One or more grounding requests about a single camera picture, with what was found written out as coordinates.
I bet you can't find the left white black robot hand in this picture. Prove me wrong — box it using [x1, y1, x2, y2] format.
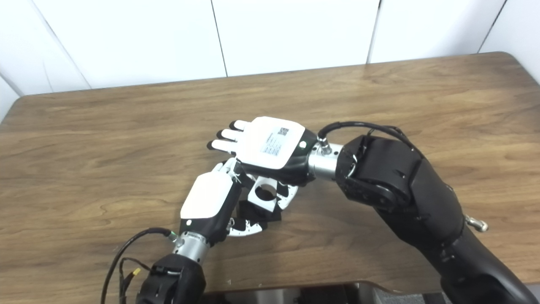
[180, 158, 268, 246]

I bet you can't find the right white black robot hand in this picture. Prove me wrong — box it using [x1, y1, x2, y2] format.
[206, 116, 318, 210]

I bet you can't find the white square piece with hole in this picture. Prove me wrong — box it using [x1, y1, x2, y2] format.
[247, 176, 280, 212]

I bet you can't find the black peg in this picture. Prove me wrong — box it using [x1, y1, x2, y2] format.
[238, 201, 282, 224]

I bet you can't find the black robot torso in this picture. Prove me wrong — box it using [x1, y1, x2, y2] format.
[207, 281, 443, 304]

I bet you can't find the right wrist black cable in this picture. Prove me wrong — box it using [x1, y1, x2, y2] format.
[317, 122, 422, 155]

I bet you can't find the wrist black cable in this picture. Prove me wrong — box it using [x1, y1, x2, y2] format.
[317, 122, 422, 155]
[101, 228, 178, 304]

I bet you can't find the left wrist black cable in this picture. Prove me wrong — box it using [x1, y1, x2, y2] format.
[101, 228, 178, 304]

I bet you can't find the thin black cable yellow plug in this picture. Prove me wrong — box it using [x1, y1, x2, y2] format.
[119, 258, 152, 304]

